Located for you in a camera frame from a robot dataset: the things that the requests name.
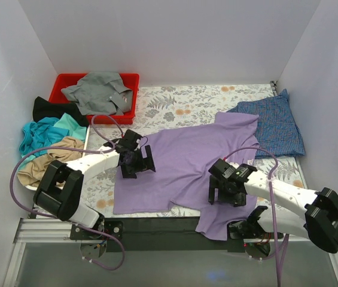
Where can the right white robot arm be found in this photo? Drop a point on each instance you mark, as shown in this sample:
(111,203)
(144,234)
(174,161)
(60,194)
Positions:
(305,213)

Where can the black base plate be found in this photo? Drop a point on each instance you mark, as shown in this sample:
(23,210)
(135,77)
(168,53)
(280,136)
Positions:
(166,234)

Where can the grey collared shirt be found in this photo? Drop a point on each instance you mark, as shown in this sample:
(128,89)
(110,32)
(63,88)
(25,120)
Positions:
(100,93)

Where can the beige shirt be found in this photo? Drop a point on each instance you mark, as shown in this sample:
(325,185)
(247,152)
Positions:
(37,167)

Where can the white oval basket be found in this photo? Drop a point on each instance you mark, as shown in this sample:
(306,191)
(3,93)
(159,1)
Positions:
(86,137)

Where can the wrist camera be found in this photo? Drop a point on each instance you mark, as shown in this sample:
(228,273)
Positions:
(142,141)
(230,163)

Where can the floral table mat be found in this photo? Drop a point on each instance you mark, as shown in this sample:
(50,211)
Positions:
(159,108)

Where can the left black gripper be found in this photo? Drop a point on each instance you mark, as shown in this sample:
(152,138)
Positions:
(142,163)

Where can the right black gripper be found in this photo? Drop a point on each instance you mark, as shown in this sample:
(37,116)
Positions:
(227,195)

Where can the blue checkered folded shirt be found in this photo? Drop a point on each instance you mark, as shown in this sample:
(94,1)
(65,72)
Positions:
(277,131)

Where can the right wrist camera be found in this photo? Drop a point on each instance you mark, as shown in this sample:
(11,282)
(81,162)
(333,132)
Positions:
(230,163)

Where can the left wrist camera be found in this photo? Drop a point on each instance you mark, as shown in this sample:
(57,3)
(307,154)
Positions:
(142,141)

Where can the black shirt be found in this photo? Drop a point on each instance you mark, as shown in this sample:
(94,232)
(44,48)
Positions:
(43,108)

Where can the purple t shirt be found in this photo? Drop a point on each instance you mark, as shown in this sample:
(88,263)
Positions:
(182,158)

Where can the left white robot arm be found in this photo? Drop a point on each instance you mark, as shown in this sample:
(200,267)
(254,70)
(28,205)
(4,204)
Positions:
(59,191)

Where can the aluminium frame rail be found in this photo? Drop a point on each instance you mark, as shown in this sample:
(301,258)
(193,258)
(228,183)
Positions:
(54,231)

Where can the red plastic bin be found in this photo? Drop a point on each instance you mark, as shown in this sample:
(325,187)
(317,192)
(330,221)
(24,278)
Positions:
(130,80)

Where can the teal shirt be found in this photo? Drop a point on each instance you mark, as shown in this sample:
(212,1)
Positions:
(48,131)

